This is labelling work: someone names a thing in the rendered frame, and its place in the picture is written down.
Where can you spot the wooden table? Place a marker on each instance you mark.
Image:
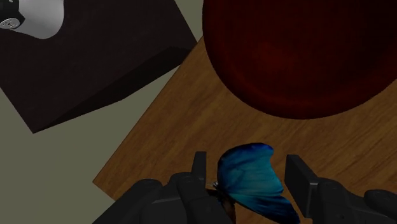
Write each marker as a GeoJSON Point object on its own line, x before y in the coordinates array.
{"type": "Point", "coordinates": [192, 124]}

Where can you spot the dark robot stand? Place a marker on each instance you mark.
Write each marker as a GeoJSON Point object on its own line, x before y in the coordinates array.
{"type": "Point", "coordinates": [93, 59]}

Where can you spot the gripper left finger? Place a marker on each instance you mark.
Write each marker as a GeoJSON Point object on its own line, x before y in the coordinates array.
{"type": "Point", "coordinates": [189, 198]}

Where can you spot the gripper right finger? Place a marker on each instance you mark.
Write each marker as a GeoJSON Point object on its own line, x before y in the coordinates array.
{"type": "Point", "coordinates": [328, 198]}

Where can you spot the dark red round bowl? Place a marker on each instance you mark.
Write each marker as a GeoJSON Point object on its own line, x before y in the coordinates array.
{"type": "Point", "coordinates": [297, 56]}

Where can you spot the blue butterfly figure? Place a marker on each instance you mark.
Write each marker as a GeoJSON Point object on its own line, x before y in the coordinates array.
{"type": "Point", "coordinates": [251, 183]}

